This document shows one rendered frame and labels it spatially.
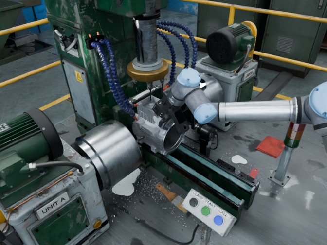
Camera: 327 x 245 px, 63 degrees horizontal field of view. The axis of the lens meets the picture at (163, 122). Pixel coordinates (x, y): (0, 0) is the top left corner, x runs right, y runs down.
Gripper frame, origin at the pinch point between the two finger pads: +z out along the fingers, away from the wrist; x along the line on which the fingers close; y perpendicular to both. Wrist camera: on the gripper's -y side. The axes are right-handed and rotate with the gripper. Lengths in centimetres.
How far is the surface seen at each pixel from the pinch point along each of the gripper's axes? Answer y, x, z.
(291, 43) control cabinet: 18, -310, 83
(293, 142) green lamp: -42, -33, -20
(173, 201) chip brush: -28.2, 9.7, 16.4
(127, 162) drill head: -3.9, 22.9, 0.6
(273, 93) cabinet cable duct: -17, -244, 112
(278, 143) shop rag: -43, -60, 8
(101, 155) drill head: 2.8, 31.0, -3.3
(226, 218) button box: -40.6, 18.1, -21.9
